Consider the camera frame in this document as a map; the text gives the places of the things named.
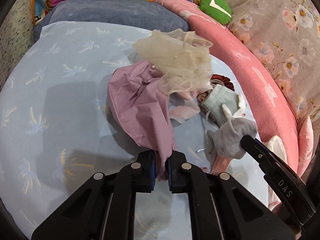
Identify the grey sock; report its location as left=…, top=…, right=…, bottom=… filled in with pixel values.
left=206, top=117, right=258, bottom=159

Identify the mauve purple cloth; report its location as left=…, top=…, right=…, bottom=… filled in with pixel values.
left=107, top=61, right=176, bottom=179

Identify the cream tulle mesh fabric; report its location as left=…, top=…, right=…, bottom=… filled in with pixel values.
left=132, top=29, right=213, bottom=95

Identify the dark red velvet scrunchie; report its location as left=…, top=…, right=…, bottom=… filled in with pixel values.
left=210, top=74, right=235, bottom=91

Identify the white lined trash bin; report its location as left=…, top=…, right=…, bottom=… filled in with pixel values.
left=263, top=135, right=287, bottom=164

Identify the small pink printed pillow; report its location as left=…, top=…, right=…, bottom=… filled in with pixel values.
left=297, top=117, right=314, bottom=177

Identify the pink blanket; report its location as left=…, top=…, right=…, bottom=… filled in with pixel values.
left=154, top=0, right=299, bottom=171

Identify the pink striped cloth piece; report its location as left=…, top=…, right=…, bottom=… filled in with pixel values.
left=169, top=105, right=200, bottom=124

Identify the light green fabric pouch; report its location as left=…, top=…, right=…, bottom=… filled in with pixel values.
left=200, top=85, right=246, bottom=127

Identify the grey floral quilt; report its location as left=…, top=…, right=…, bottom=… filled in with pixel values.
left=226, top=0, right=319, bottom=124

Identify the speckled mattress edge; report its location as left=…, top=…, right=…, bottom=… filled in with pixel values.
left=1, top=0, right=34, bottom=87

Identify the blue-grey plush cushion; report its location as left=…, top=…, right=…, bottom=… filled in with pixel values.
left=34, top=0, right=190, bottom=41

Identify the green plush toy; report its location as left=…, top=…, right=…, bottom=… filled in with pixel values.
left=199, top=0, right=232, bottom=25

